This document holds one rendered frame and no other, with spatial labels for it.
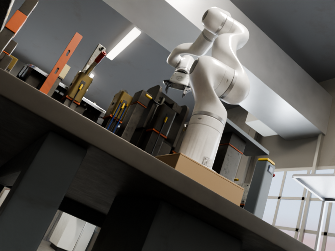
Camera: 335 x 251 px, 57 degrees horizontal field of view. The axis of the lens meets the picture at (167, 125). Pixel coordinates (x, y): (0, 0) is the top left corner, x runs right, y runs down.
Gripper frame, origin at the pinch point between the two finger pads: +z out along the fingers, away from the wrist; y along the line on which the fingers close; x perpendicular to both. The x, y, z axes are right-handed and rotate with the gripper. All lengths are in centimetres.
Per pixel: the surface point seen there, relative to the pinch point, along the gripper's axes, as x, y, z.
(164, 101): -13.7, -0.8, 23.6
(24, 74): -21, -60, 36
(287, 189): 220, 142, -125
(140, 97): -20.7, -9.3, 32.6
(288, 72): 106, 102, -210
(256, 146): 1, 45, 23
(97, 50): -32, -31, 23
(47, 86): -29, -41, 48
